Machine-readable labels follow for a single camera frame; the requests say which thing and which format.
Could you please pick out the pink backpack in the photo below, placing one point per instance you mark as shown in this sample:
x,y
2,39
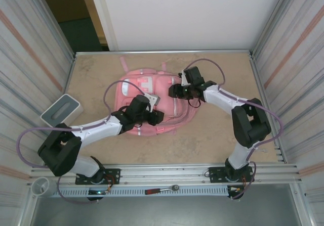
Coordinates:
x,y
167,104

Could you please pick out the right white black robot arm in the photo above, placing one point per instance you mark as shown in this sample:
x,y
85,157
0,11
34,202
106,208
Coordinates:
x,y
250,122

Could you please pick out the aluminium table edge bar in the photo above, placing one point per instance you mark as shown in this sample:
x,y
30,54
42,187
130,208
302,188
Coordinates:
x,y
215,51

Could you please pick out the grey white tissue box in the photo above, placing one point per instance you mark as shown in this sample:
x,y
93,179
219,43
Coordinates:
x,y
60,109

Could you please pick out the small black electronics board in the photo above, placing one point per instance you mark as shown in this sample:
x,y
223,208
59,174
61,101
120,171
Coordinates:
x,y
97,193
235,191

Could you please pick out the white plastic cup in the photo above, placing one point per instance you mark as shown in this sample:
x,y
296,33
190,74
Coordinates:
x,y
40,185

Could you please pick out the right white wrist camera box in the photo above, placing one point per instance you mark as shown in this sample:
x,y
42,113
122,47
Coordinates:
x,y
183,78

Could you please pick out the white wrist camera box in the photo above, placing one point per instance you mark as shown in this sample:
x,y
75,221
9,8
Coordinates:
x,y
183,78
154,99

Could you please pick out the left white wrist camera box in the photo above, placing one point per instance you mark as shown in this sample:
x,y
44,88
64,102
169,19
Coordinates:
x,y
154,99

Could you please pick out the aluminium mounting rail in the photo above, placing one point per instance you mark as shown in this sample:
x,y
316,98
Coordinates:
x,y
164,173

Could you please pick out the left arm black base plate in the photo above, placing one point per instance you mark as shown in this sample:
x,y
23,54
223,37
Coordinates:
x,y
112,176

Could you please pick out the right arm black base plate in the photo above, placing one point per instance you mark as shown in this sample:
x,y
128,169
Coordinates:
x,y
216,174

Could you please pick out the white door frame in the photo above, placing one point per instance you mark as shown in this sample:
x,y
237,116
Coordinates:
x,y
103,16

